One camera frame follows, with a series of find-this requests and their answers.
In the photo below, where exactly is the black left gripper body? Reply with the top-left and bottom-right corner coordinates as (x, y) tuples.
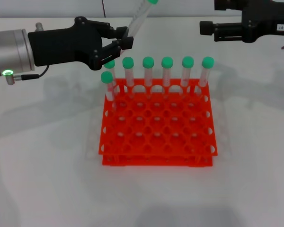
(27, 16), (105, 71)

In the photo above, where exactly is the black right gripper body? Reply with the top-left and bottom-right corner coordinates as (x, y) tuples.
(240, 0), (284, 44)

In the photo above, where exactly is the clear tube with green cap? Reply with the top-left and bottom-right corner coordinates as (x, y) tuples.
(100, 71), (118, 111)
(142, 56), (155, 99)
(179, 56), (195, 95)
(103, 59), (119, 100)
(161, 56), (174, 99)
(122, 56), (135, 99)
(125, 0), (159, 38)
(196, 56), (215, 96)

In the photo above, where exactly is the orange test tube rack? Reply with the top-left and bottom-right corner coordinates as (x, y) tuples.
(98, 78), (219, 167)

